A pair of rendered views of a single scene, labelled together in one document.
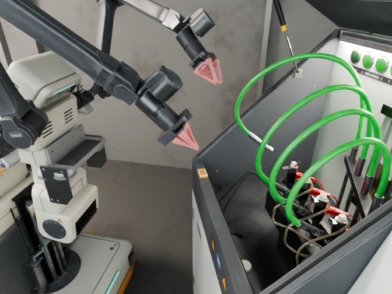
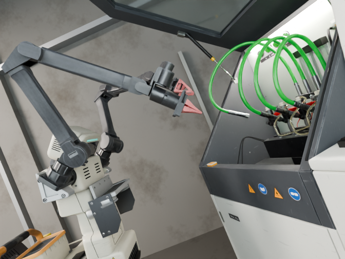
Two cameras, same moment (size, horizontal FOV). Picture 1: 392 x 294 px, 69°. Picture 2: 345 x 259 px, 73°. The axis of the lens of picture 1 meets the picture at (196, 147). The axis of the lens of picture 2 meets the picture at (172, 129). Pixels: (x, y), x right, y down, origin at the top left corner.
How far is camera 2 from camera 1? 0.51 m
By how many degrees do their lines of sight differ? 30
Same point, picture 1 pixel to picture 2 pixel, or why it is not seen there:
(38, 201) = (91, 247)
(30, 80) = not seen: hidden behind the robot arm
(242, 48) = (192, 122)
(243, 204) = not seen: hidden behind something
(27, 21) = (75, 64)
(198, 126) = (187, 193)
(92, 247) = not seen: outside the picture
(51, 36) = (90, 68)
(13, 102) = (68, 130)
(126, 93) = (143, 87)
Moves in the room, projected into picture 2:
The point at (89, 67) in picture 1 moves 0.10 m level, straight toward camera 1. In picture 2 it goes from (116, 79) to (123, 67)
